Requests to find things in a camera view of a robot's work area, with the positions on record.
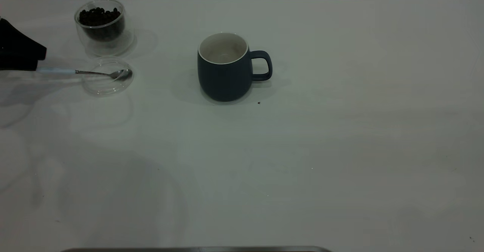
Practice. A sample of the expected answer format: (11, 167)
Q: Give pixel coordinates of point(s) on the dark coffee beans heap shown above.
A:
(100, 19)

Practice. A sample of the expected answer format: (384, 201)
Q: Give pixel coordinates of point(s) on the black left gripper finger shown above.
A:
(17, 66)
(17, 45)

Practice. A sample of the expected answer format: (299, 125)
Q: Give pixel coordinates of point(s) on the dark blue ceramic mug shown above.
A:
(225, 80)

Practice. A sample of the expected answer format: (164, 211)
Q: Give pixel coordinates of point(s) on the double-walled glass cup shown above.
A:
(109, 45)

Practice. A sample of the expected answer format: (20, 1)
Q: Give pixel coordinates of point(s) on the clear glass lid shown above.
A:
(104, 87)

